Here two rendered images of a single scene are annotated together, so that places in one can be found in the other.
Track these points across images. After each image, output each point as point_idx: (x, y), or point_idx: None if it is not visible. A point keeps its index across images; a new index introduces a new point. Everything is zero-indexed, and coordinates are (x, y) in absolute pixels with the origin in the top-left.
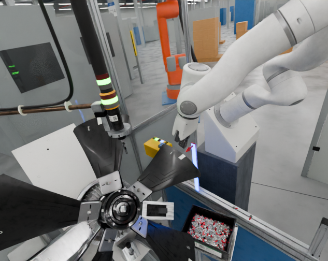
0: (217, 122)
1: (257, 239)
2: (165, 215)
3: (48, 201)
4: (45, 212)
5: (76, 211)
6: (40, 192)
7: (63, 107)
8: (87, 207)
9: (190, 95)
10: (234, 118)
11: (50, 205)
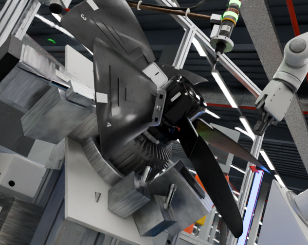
0: (289, 204)
1: None
2: (200, 196)
3: (135, 34)
4: (126, 38)
5: (143, 64)
6: (135, 24)
7: (183, 11)
8: (153, 73)
9: (303, 35)
10: None
11: (134, 38)
